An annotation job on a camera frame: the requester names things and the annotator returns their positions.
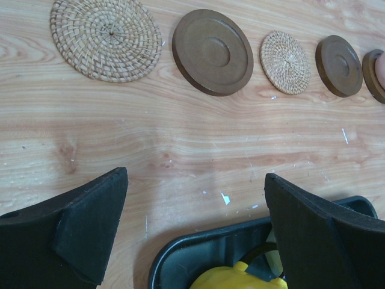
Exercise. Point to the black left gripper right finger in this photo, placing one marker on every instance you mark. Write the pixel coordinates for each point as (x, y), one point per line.
(323, 244)

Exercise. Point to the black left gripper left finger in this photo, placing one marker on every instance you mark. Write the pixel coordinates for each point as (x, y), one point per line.
(65, 241)

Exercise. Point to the yellow translucent cup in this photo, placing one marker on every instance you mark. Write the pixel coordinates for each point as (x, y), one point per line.
(234, 277)

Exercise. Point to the dark wooden coaster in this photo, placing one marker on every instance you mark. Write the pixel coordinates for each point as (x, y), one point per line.
(370, 76)
(339, 66)
(212, 52)

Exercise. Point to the pink mug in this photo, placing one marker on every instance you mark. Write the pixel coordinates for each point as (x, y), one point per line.
(380, 69)

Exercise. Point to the large woven rattan coaster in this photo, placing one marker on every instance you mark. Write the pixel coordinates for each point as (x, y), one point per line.
(112, 41)

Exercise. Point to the small woven rattan coaster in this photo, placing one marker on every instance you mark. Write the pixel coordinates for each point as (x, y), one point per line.
(285, 63)

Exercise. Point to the pale green mug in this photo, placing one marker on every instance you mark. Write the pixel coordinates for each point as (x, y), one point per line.
(273, 257)

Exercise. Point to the black plastic tray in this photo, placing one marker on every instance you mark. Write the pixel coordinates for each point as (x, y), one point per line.
(183, 260)

